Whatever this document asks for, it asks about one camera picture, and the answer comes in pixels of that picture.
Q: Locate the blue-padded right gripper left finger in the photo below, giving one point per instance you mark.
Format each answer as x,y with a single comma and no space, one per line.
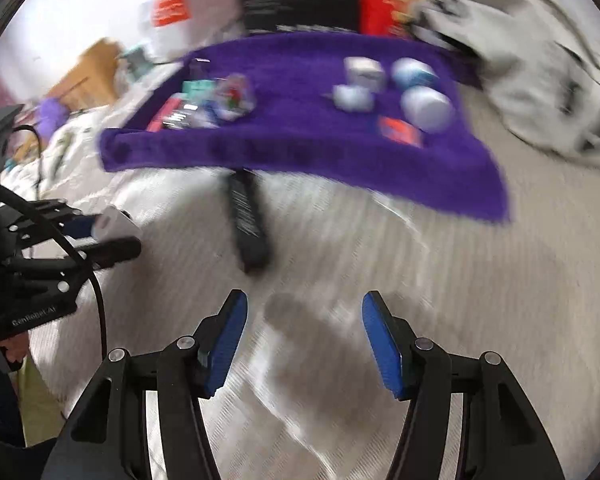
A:
217,338

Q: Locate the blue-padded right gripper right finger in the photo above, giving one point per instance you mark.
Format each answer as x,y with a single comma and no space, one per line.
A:
390,339

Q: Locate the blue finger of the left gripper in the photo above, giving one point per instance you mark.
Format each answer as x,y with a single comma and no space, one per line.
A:
68,220

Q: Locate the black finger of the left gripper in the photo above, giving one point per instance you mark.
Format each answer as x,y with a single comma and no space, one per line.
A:
91,257

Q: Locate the white tape roll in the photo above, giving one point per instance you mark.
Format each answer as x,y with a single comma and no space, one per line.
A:
114,224

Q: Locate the black rectangular case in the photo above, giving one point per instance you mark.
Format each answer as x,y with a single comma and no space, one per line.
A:
254,250

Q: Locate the green binder clip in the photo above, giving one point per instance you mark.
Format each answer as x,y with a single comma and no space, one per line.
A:
198,85

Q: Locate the clear plastic candy pack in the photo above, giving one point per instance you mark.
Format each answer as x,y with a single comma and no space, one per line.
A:
232,98

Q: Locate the orange blue vaseline tin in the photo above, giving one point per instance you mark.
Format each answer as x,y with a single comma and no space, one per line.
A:
398,131

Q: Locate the blue white deodorant stick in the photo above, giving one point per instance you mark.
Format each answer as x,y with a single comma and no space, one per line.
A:
422,103

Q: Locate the small white plug adapter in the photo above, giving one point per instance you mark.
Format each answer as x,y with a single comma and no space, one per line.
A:
351,99

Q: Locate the white cube charger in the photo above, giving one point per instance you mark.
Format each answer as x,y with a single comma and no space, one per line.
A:
365,72

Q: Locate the person's left hand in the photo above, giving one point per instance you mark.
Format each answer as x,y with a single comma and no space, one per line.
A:
13,351

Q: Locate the striped mattress cover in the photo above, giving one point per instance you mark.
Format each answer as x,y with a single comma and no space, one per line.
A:
304,399

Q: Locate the purple fleece towel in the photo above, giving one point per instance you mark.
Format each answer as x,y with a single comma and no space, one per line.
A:
295,129

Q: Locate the white Miniso plastic bag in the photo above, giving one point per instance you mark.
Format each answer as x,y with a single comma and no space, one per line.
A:
172,28

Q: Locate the grey Nike waist bag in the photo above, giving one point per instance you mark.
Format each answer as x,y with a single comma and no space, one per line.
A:
537,65

